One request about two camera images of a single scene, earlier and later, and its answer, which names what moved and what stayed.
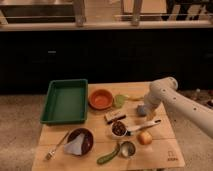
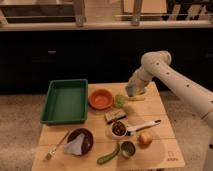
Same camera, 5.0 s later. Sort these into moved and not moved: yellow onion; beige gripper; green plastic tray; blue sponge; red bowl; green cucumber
Moved: blue sponge; beige gripper
Not moved: green cucumber; red bowl; yellow onion; green plastic tray
